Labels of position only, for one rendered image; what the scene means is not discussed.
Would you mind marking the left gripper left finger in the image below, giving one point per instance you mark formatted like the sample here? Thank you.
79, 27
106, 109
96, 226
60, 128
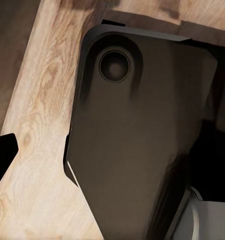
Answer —
8, 150

